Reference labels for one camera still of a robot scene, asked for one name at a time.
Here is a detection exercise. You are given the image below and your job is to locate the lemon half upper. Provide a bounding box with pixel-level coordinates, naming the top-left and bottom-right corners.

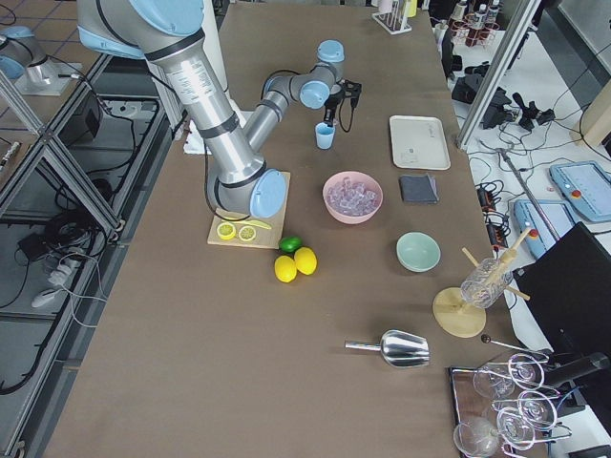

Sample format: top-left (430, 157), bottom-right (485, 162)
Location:
top-left (216, 221), bottom-right (237, 240)

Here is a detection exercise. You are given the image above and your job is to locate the teach pendant far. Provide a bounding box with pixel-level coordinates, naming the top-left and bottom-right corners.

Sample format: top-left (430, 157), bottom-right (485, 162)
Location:
top-left (549, 161), bottom-right (610, 222)

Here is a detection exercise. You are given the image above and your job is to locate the wine glass rack tray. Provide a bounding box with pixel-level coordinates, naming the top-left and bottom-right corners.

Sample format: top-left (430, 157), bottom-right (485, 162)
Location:
top-left (448, 350), bottom-right (573, 457)

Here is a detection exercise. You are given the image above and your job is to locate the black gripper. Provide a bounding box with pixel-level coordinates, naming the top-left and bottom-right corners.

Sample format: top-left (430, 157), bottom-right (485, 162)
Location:
top-left (324, 83), bottom-right (346, 127)

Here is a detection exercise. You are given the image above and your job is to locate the light blue cup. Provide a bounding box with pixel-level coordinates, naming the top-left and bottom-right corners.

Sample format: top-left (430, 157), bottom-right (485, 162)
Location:
top-left (315, 122), bottom-right (336, 150)

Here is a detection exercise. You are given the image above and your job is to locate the yellow plastic knife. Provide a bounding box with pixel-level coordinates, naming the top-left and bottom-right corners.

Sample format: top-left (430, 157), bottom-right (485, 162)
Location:
top-left (215, 212), bottom-right (272, 230)

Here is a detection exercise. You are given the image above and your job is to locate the clear ice cubes pile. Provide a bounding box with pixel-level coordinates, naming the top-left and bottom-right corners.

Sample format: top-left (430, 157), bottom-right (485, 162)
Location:
top-left (327, 177), bottom-right (379, 217)

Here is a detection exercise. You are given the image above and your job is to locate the black monitor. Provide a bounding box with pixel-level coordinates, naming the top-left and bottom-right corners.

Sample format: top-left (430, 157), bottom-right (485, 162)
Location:
top-left (513, 222), bottom-right (610, 355)

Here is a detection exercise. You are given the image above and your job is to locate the clear glass on stand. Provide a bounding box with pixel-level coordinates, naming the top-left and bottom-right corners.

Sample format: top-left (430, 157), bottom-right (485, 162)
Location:
top-left (460, 259), bottom-right (512, 309)

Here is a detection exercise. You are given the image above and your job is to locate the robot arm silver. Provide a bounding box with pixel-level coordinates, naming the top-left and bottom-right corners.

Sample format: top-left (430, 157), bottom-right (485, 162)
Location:
top-left (77, 1), bottom-right (345, 218)

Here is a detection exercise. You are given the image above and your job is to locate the pink bowl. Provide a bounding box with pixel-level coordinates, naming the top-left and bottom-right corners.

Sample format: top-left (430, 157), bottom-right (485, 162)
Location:
top-left (323, 171), bottom-right (383, 224)

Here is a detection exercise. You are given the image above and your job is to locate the wooden cup stand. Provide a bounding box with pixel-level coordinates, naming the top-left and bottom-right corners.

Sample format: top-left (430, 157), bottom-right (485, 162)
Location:
top-left (432, 227), bottom-right (532, 338)

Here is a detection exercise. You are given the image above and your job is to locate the aluminium frame post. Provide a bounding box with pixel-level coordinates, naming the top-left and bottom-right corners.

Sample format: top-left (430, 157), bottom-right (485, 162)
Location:
top-left (456, 0), bottom-right (540, 150)

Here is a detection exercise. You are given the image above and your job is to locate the white cup rack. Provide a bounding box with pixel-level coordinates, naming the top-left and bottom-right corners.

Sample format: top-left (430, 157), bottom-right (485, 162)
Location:
top-left (371, 0), bottom-right (418, 35)

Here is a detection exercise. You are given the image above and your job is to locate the wooden cutting board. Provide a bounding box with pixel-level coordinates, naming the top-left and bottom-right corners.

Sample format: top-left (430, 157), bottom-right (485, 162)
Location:
top-left (204, 170), bottom-right (290, 249)

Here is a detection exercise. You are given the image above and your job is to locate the yellow lemon upper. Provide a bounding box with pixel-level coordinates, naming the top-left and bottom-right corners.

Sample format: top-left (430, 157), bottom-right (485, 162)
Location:
top-left (294, 247), bottom-right (318, 275)

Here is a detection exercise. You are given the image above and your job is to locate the green lime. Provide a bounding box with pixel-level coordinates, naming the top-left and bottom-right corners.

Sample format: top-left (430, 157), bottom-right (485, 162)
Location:
top-left (279, 236), bottom-right (303, 254)

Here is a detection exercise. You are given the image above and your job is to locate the grey folded cloth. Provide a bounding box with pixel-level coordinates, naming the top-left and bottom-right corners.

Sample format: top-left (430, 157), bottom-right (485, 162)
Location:
top-left (399, 175), bottom-right (439, 204)

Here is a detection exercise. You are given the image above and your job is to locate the yellow lemon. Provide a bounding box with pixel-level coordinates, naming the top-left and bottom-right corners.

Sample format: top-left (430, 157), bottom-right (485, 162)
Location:
top-left (294, 247), bottom-right (318, 275)
top-left (274, 255), bottom-right (297, 283)

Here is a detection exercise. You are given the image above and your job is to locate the teach pendant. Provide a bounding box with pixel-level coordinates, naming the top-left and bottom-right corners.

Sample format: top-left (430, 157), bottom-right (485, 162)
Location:
top-left (514, 199), bottom-right (580, 259)
top-left (549, 161), bottom-right (610, 222)

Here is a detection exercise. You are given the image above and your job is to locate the lemon slice lower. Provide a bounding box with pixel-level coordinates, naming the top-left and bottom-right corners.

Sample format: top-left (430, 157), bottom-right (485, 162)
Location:
top-left (238, 225), bottom-right (257, 242)

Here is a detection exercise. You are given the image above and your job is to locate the cream rabbit tray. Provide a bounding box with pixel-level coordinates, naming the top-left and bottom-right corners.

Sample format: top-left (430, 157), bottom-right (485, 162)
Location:
top-left (389, 114), bottom-right (451, 171)

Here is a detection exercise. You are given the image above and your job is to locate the green bowl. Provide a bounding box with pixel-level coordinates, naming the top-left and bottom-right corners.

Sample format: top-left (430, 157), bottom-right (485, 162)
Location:
top-left (395, 232), bottom-right (441, 273)

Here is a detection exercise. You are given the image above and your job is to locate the teach pendant near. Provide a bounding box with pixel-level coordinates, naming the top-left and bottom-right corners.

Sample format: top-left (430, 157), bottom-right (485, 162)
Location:
top-left (514, 199), bottom-right (580, 259)

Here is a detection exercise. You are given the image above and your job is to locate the yellow lemon lower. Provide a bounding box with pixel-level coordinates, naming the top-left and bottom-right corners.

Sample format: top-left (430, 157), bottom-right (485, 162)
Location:
top-left (274, 255), bottom-right (297, 283)

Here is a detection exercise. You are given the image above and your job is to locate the steel ice scoop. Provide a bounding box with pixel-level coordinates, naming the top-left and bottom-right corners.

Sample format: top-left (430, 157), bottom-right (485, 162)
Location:
top-left (344, 329), bottom-right (431, 368)

